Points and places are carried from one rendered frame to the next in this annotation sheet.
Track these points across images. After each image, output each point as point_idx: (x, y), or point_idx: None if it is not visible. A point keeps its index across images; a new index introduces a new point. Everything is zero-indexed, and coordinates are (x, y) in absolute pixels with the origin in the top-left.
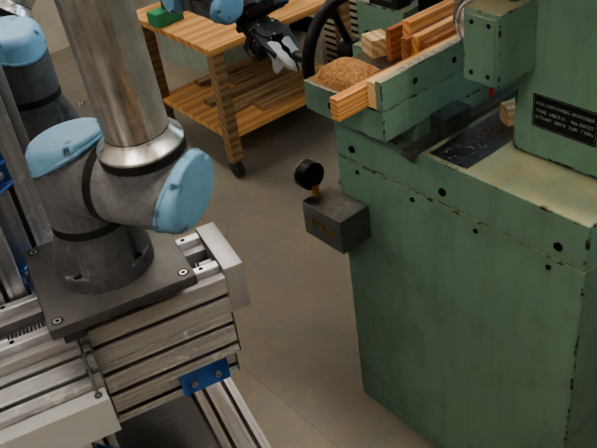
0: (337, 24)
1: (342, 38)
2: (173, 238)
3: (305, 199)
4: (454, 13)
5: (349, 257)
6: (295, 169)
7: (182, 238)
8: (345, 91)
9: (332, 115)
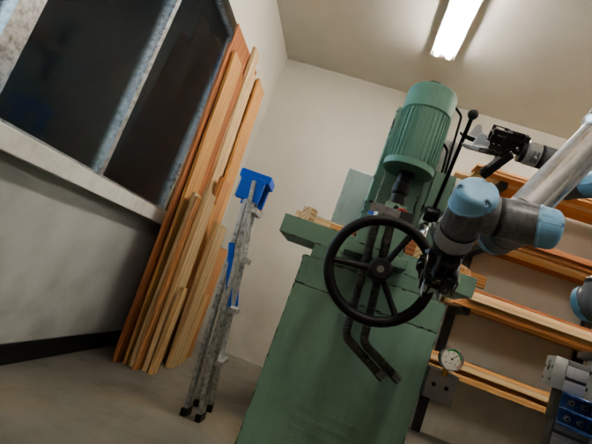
0: (403, 247)
1: (388, 261)
2: (587, 352)
3: (455, 376)
4: (426, 233)
5: (408, 427)
6: (462, 355)
7: (579, 363)
8: (477, 274)
9: (484, 286)
